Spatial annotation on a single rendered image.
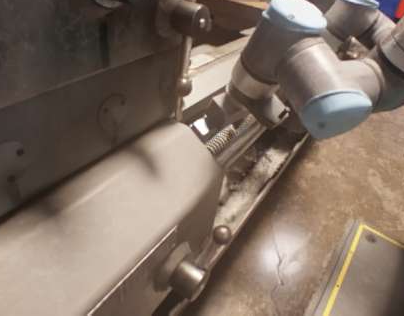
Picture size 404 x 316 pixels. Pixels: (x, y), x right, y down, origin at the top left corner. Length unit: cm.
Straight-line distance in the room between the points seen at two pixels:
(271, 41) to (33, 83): 32
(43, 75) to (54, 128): 8
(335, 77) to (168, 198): 30
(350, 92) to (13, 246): 45
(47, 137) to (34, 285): 17
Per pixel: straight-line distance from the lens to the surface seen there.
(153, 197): 48
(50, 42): 35
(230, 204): 106
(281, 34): 48
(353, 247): 123
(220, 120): 60
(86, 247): 43
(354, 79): 47
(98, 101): 44
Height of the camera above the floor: 115
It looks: 36 degrees down
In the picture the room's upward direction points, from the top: 9 degrees clockwise
